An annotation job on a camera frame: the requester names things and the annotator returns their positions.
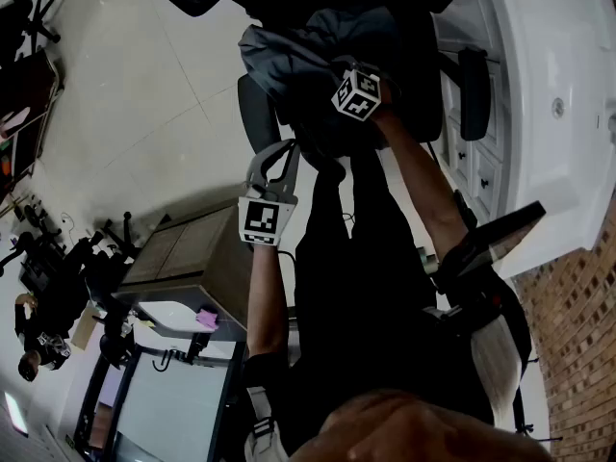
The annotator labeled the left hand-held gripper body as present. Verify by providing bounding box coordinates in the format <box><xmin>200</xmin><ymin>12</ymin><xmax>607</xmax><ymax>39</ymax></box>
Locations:
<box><xmin>238</xmin><ymin>180</ymin><xmax>298</xmax><ymax>247</ymax></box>

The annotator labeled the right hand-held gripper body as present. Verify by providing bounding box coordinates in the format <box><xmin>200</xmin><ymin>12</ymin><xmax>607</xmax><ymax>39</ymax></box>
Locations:
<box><xmin>330</xmin><ymin>63</ymin><xmax>387</xmax><ymax>123</ymax></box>

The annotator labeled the grey-blue jacket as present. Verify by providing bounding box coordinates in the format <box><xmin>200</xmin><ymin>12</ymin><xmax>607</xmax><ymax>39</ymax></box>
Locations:
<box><xmin>238</xmin><ymin>6</ymin><xmax>403</xmax><ymax>158</ymax></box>

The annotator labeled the person's right forearm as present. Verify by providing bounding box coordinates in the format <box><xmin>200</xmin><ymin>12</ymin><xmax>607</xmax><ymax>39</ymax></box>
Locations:
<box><xmin>370</xmin><ymin>108</ymin><xmax>475</xmax><ymax>259</ymax></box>

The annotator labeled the person's left forearm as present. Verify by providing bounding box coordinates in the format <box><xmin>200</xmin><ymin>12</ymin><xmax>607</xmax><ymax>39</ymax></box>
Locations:
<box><xmin>246</xmin><ymin>243</ymin><xmax>291</xmax><ymax>361</ymax></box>

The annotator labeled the black office chair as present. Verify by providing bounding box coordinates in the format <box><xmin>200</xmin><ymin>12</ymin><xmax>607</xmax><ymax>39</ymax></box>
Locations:
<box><xmin>129</xmin><ymin>0</ymin><xmax>493</xmax><ymax>159</ymax></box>

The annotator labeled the person's black and white clothing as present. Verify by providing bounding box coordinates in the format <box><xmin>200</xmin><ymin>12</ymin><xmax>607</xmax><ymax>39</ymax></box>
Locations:
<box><xmin>243</xmin><ymin>149</ymin><xmax>533</xmax><ymax>459</ymax></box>

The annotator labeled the white flat board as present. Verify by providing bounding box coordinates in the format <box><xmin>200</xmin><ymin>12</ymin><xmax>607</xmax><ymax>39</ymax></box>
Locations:
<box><xmin>137</xmin><ymin>300</ymin><xmax>218</xmax><ymax>334</ymax></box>

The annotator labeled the small black mounted monitor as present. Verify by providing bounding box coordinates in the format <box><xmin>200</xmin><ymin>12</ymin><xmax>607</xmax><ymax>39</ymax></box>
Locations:
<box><xmin>432</xmin><ymin>201</ymin><xmax>548</xmax><ymax>321</ymax></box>

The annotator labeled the black framed glass panel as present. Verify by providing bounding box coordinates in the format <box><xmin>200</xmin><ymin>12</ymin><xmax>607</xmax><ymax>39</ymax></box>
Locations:
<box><xmin>74</xmin><ymin>339</ymin><xmax>247</xmax><ymax>462</ymax></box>

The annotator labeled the white sink cabinet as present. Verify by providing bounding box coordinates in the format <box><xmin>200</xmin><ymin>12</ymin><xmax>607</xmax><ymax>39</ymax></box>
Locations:
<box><xmin>431</xmin><ymin>0</ymin><xmax>616</xmax><ymax>279</ymax></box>

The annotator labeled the brown cardboard box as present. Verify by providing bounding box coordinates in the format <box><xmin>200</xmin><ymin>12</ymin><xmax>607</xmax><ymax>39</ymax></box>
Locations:
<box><xmin>70</xmin><ymin>305</ymin><xmax>100</xmax><ymax>351</ymax></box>

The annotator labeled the dark wooden cart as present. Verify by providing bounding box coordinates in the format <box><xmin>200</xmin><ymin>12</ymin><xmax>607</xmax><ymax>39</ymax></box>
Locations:
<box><xmin>0</xmin><ymin>48</ymin><xmax>66</xmax><ymax>193</ymax></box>

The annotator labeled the person's face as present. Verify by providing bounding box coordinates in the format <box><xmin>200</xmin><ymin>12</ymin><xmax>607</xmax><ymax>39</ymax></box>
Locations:
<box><xmin>288</xmin><ymin>387</ymin><xmax>554</xmax><ymax>462</ymax></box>

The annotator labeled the black swivel chair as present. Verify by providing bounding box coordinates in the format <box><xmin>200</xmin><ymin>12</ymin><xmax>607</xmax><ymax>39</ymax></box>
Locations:
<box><xmin>0</xmin><ymin>0</ymin><xmax>68</xmax><ymax>66</ymax></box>

